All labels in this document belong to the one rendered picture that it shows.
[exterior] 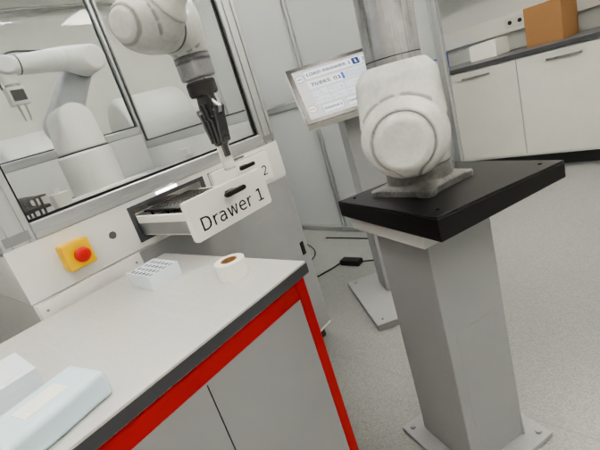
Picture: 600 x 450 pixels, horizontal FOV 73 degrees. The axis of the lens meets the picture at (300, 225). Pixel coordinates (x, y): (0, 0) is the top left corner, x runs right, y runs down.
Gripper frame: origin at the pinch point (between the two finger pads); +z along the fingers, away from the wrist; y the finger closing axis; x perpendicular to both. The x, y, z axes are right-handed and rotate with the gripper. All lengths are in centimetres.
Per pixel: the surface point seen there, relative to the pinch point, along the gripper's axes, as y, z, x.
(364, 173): 37, 33, -81
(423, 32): 46, -21, -154
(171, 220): 7.8, 11.9, 18.0
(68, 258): 15.3, 11.8, 44.0
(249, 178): 2.0, 8.2, -5.6
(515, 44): 98, 5, -347
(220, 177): 32.0, 9.3, -10.1
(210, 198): -1.8, 8.5, 9.1
